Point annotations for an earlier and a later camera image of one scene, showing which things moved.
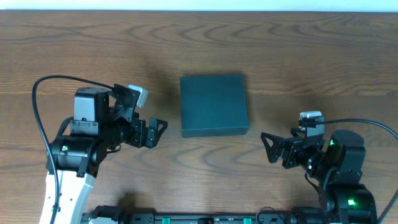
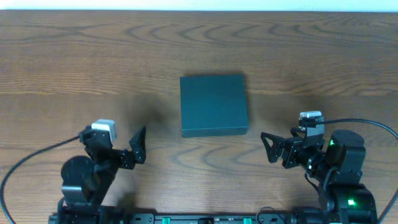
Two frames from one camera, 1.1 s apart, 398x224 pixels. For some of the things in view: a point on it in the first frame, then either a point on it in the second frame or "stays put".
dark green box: x=213 y=106 stays put
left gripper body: x=138 y=133 to x=127 y=158
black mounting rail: x=201 y=218 stays put
